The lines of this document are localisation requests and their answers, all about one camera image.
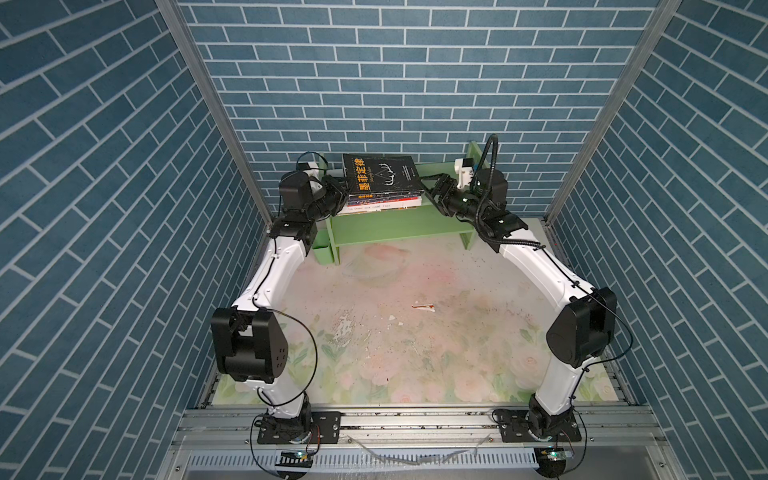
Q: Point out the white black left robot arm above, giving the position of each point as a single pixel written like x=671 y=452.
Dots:
x=249 y=344

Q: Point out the red blue manga book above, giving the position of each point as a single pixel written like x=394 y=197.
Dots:
x=414 y=200

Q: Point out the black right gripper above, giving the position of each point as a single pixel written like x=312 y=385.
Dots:
x=447 y=182

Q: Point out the black book with gold text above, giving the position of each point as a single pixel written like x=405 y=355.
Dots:
x=371 y=176

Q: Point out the white book with brown bars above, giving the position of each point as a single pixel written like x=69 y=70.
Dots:
x=374 y=208

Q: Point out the green wooden two-tier shelf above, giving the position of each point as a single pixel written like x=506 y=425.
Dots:
x=386 y=226

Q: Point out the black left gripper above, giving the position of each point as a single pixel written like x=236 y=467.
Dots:
x=334 y=192

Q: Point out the small green side box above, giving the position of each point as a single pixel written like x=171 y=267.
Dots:
x=322 y=248

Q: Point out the dark purple book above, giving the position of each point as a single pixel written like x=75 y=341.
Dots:
x=354 y=200

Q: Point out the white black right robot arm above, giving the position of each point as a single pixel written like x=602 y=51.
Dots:
x=602 y=318

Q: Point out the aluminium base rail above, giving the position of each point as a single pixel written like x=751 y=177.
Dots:
x=595 y=425

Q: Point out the small red paper scrap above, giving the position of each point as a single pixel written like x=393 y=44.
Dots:
x=424 y=307

